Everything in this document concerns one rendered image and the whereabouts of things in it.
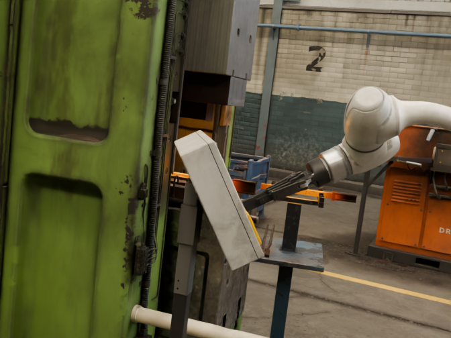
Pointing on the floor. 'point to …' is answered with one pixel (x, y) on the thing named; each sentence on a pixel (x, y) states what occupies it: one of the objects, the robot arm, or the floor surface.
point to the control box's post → (184, 276)
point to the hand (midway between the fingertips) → (256, 200)
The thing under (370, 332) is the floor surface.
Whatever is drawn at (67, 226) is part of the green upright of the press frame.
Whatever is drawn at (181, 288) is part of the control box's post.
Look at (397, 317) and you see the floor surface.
